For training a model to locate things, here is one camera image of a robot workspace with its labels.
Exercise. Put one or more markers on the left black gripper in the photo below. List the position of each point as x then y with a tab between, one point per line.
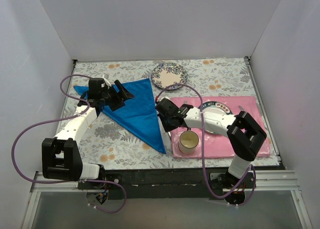
115	94

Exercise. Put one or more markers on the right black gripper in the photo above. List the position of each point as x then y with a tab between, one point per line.
166	120

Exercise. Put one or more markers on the blue cloth napkin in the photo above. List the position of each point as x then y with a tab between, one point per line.
139	115

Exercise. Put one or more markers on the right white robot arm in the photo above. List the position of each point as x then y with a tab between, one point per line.
246	136

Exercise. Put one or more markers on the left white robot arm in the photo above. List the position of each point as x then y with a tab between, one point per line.
61	159

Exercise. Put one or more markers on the cream enamel mug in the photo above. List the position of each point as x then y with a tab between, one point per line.
188	142

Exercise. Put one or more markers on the floral tablecloth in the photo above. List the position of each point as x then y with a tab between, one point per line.
107	143

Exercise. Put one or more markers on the green rimmed white plate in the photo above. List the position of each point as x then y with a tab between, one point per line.
216	107

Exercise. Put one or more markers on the blue floral plate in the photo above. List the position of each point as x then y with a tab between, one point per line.
169	75

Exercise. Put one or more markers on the pink placemat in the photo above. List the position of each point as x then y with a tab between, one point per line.
217	146

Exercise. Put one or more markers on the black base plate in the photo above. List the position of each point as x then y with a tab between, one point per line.
167	183

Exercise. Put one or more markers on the aluminium frame rail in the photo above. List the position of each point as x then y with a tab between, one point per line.
275	202

